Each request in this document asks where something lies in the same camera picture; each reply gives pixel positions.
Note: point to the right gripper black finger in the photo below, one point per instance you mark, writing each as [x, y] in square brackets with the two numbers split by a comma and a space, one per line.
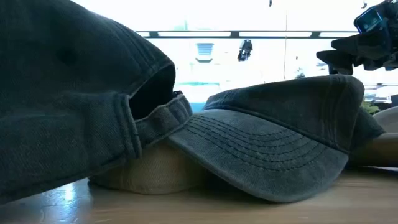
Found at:
[360, 45]
[337, 60]

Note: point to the dark grey denim cap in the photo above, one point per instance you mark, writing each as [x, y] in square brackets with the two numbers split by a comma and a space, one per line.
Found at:
[62, 93]
[264, 149]

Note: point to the green leafy plant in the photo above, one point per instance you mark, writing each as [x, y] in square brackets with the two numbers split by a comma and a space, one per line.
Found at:
[370, 107]

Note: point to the black hanging device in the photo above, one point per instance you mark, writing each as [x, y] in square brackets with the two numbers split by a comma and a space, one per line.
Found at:
[245, 49]

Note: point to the grey louvred vent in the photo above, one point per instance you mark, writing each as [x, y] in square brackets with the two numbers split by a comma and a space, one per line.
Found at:
[204, 49]

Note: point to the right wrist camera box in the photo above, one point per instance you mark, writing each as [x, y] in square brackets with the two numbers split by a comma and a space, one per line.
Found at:
[368, 20]

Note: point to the dark window frame rail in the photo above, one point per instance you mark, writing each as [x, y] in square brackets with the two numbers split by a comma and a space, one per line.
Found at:
[234, 34]

